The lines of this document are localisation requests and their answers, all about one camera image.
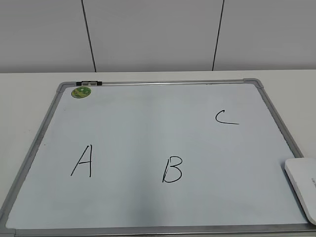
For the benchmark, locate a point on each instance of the white rectangular board eraser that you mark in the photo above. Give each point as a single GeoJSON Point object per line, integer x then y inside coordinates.
{"type": "Point", "coordinates": [302, 175]}

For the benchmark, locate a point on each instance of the green round magnet sticker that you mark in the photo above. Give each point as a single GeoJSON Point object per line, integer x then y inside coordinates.
{"type": "Point", "coordinates": [81, 92]}

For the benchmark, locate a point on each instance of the white board with grey frame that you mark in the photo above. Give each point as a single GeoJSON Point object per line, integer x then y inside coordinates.
{"type": "Point", "coordinates": [157, 159]}

